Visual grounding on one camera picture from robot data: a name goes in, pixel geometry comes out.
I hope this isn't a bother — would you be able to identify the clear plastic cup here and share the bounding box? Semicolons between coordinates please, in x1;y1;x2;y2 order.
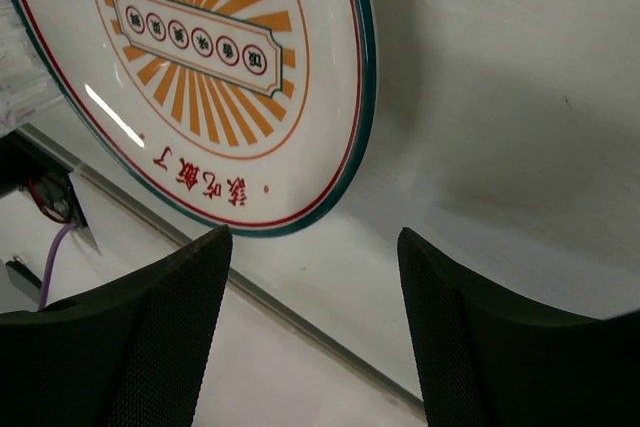
0;0;62;137

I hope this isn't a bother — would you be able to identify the orange patterned round plate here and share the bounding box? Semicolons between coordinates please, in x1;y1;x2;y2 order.
8;0;377;237

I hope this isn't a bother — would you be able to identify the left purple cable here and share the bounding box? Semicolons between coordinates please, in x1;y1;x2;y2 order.
37;220;79;311

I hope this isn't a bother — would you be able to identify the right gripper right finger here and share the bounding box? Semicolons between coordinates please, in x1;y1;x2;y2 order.
397;228;639;426

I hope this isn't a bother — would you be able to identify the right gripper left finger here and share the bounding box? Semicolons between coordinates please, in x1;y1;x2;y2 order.
1;226;233;426

